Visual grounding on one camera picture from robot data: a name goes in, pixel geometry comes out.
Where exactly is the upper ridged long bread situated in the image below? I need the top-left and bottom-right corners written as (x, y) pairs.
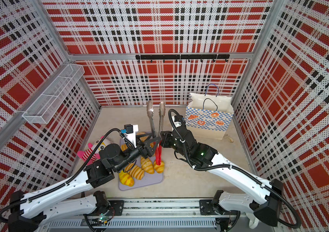
top-left (137, 132), bottom-right (152, 142)

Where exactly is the blue checkered paper bag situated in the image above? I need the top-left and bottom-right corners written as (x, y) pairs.
top-left (185, 84), bottom-right (234, 140)

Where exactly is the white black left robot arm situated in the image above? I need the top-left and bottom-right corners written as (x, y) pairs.
top-left (0, 131), bottom-right (161, 232)

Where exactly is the steel tongs red handle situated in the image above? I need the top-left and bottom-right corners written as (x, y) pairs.
top-left (146, 101), bottom-right (166, 166)

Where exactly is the white ceramic mug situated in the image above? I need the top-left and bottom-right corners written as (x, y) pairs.
top-left (246, 213), bottom-right (260, 229)

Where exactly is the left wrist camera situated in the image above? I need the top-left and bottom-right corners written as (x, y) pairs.
top-left (121, 124), bottom-right (138, 148)

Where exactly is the small round striped bun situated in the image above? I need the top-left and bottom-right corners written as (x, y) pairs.
top-left (153, 160), bottom-right (165, 174)

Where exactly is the lower ridged long bread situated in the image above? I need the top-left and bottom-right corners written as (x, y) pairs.
top-left (124, 163), bottom-right (144, 180)

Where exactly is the ridged long bread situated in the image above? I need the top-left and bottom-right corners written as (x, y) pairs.
top-left (137, 132), bottom-right (152, 142)
top-left (124, 163), bottom-right (144, 180)
top-left (120, 144), bottom-right (128, 152)

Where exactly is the white wire mesh basket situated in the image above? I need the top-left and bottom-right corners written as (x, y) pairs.
top-left (22, 64), bottom-right (84, 124)

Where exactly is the yellow orange striped bread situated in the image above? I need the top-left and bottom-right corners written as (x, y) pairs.
top-left (119, 171), bottom-right (135, 187)

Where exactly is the black wall hook rail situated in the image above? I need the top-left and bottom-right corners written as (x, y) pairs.
top-left (135, 54), bottom-right (230, 62)

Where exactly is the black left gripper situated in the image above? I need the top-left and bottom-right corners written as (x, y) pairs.
top-left (115, 132), bottom-right (161, 172)

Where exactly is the pink striped plush toy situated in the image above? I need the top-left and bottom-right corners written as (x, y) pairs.
top-left (77, 139), bottom-right (111, 165)

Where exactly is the striped croissant bread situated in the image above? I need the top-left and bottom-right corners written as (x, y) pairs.
top-left (140, 157), bottom-right (155, 174)

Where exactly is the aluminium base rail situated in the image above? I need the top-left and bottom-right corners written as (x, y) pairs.
top-left (37, 198), bottom-right (274, 232)

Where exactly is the lavender plastic tray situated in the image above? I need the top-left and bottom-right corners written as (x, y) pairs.
top-left (118, 131), bottom-right (164, 191)

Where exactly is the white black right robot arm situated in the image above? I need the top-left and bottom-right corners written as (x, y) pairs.
top-left (160, 109), bottom-right (302, 229)

